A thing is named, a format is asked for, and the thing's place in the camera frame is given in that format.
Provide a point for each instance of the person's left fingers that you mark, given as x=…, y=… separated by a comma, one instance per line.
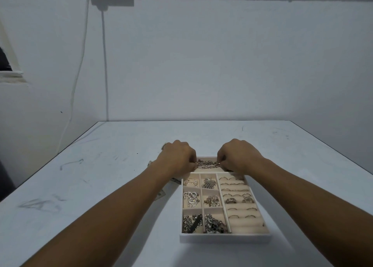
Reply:
x=194, y=165

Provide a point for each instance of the silver leaf pendant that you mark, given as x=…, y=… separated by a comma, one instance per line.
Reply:
x=208, y=182

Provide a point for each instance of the white jewellery tray beige lining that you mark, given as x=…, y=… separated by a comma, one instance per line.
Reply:
x=224, y=237

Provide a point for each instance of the person's right forearm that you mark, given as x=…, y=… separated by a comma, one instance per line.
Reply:
x=309, y=214

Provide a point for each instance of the pile of thin silver hoops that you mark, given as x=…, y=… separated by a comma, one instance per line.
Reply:
x=191, y=182

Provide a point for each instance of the person's right fingers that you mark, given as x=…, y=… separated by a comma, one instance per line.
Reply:
x=221, y=163

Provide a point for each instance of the person's left forearm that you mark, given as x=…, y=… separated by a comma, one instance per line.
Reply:
x=110, y=217

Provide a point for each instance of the rows of thin rings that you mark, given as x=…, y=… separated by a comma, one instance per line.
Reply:
x=237, y=188

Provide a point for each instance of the person's left hand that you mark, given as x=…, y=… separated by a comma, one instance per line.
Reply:
x=174, y=158

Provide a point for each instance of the gold charm cluster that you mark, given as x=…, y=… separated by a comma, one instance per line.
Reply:
x=212, y=201

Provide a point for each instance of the dark silver jewellery pile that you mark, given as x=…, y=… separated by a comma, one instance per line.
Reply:
x=214, y=224

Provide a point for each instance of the clear plastic packet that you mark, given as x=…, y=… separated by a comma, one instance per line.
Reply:
x=163, y=192

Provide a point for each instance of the person's right hand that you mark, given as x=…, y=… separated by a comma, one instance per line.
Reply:
x=239, y=156

